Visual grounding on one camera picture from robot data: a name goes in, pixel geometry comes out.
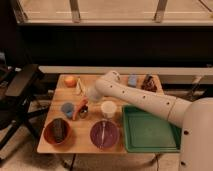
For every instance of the green plastic tray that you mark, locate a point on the green plastic tray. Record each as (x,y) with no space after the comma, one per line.
(145,133)

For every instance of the dark object in bowl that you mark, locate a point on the dark object in bowl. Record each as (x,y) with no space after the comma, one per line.
(58,130)

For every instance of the orange bowl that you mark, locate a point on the orange bowl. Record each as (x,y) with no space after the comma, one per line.
(48,135)

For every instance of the red chili pepper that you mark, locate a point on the red chili pepper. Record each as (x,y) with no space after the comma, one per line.
(78,107)

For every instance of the blue plastic cup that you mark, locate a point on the blue plastic cup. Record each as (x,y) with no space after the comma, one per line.
(67,109)

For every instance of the black office chair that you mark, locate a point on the black office chair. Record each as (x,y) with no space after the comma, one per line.
(17,91)

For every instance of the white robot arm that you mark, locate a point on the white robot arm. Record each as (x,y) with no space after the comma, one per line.
(194,118)

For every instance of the pale banana peel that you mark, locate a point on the pale banana peel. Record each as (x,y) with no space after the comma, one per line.
(80,87)

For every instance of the purple bowl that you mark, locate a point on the purple bowl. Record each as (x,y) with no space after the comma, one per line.
(104,134)

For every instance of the translucent tan gripper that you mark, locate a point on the translucent tan gripper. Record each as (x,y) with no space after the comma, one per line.
(92,94)

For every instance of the small metal cup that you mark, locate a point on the small metal cup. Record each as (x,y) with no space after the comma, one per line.
(83,112)

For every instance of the white paper cup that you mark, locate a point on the white paper cup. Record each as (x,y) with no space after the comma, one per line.
(108,109)

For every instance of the orange fruit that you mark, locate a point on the orange fruit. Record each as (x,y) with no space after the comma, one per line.
(70,81)

